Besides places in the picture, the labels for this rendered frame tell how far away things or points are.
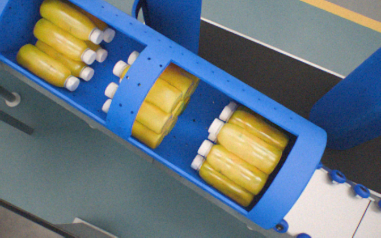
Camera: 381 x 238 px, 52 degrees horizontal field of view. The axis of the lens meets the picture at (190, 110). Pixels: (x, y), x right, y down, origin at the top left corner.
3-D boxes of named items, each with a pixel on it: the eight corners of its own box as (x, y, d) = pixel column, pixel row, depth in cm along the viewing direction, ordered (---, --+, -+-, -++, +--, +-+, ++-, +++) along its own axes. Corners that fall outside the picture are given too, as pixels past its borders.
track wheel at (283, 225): (290, 228, 105) (292, 223, 106) (275, 219, 105) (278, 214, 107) (282, 237, 108) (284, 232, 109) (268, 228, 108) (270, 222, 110)
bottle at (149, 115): (176, 111, 103) (125, 79, 105) (168, 116, 96) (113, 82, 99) (165, 131, 105) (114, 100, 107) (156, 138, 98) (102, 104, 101)
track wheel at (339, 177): (343, 187, 109) (347, 182, 108) (329, 178, 110) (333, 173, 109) (343, 179, 113) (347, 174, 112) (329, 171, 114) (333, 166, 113)
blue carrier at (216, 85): (257, 228, 108) (281, 234, 81) (8, 68, 119) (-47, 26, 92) (306, 141, 114) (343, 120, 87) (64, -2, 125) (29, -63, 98)
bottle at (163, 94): (176, 109, 102) (124, 77, 104) (186, 88, 99) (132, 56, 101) (166, 118, 96) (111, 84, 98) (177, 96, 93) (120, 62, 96)
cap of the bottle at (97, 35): (100, 26, 107) (105, 29, 107) (97, 38, 109) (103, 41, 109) (91, 31, 104) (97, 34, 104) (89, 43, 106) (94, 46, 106)
